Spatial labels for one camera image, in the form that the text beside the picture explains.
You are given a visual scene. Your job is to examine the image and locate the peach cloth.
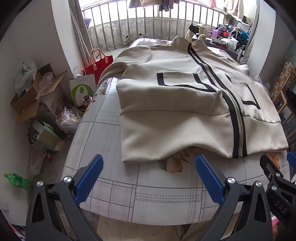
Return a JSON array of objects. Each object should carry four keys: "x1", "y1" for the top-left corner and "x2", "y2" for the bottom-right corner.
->
[{"x1": 165, "y1": 148, "x2": 197, "y2": 174}]

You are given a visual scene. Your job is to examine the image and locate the beige hanging puffer jacket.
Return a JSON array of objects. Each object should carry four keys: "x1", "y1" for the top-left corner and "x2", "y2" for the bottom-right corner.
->
[{"x1": 129, "y1": 0, "x2": 162, "y2": 8}]

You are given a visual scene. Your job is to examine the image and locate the wooden chair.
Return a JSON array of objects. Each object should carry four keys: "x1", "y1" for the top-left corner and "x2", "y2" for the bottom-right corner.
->
[{"x1": 272, "y1": 67, "x2": 296, "y2": 139}]

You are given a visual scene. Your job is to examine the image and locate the dark side table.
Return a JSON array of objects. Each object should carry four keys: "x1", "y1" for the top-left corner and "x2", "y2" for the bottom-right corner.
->
[{"x1": 192, "y1": 38, "x2": 240, "y2": 61}]

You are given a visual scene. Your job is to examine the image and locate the cream hanging coat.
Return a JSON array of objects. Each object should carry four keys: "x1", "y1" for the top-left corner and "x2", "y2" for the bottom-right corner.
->
[{"x1": 225, "y1": 0, "x2": 243, "y2": 16}]

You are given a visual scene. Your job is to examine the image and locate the small green cardboard box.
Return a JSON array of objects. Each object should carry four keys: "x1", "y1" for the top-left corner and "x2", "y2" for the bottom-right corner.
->
[{"x1": 28, "y1": 120, "x2": 65, "y2": 152}]

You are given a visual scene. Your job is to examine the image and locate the clear plastic bag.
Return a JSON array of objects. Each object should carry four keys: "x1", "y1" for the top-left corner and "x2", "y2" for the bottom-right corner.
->
[{"x1": 55, "y1": 107, "x2": 82, "y2": 135}]

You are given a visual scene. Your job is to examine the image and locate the crumpled clear plastic wrap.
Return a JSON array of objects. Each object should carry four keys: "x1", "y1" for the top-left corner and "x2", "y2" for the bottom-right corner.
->
[{"x1": 38, "y1": 72, "x2": 55, "y2": 95}]

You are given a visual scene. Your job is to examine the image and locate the open brown cardboard box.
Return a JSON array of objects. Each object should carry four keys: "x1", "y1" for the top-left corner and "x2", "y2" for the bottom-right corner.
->
[{"x1": 10, "y1": 64, "x2": 67, "y2": 126}]

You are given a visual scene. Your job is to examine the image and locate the beige bag black strap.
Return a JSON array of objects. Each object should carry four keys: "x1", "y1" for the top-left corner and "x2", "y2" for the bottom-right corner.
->
[{"x1": 185, "y1": 23, "x2": 207, "y2": 43}]

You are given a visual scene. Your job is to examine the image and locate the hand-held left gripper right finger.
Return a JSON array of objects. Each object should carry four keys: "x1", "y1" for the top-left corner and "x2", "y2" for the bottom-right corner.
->
[{"x1": 195, "y1": 155, "x2": 275, "y2": 241}]

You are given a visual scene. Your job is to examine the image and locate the dark hanging trousers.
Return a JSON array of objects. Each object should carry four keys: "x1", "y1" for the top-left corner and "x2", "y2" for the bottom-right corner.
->
[{"x1": 158, "y1": 0, "x2": 171, "y2": 11}]

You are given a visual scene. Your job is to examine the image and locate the printed wall cloth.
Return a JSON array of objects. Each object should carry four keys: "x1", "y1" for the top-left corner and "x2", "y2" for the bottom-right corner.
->
[{"x1": 270, "y1": 39, "x2": 296, "y2": 100}]

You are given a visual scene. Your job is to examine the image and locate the pink cloth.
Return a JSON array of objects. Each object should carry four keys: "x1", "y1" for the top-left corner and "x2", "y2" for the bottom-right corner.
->
[{"x1": 270, "y1": 219, "x2": 281, "y2": 241}]

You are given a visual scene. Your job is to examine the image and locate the metal balcony railing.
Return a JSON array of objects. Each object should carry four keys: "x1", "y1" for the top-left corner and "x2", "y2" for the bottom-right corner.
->
[{"x1": 81, "y1": 0, "x2": 228, "y2": 51}]

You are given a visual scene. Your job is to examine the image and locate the green plastic bottle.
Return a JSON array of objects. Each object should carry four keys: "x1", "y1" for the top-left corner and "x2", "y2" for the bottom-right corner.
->
[{"x1": 3, "y1": 172, "x2": 33, "y2": 190}]

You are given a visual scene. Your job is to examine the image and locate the crumpled white floor plastic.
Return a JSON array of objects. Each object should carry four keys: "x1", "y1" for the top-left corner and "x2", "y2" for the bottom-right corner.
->
[{"x1": 28, "y1": 158, "x2": 45, "y2": 176}]

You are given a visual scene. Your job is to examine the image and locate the red tote bag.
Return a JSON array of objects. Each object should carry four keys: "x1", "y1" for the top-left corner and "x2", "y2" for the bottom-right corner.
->
[{"x1": 81, "y1": 48, "x2": 114, "y2": 86}]

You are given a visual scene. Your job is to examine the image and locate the grey curtain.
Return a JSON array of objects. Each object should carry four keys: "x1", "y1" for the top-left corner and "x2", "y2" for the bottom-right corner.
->
[
  {"x1": 243, "y1": 0, "x2": 260, "y2": 65},
  {"x1": 68, "y1": 0, "x2": 93, "y2": 67}
]

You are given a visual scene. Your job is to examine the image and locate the beige zip jacket black trim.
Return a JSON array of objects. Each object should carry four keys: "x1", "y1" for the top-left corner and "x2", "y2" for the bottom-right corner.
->
[{"x1": 99, "y1": 35, "x2": 289, "y2": 164}]

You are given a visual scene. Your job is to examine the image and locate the printed appliance box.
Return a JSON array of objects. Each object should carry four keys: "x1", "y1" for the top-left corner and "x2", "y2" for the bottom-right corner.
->
[{"x1": 38, "y1": 86, "x2": 70, "y2": 116}]

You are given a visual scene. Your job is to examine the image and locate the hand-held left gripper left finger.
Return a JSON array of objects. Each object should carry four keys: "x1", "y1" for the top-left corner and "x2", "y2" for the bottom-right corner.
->
[{"x1": 26, "y1": 154, "x2": 104, "y2": 241}]

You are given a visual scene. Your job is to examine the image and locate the white paper bag green print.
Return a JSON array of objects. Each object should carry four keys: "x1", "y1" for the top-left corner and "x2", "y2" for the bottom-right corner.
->
[{"x1": 69, "y1": 67, "x2": 96, "y2": 108}]

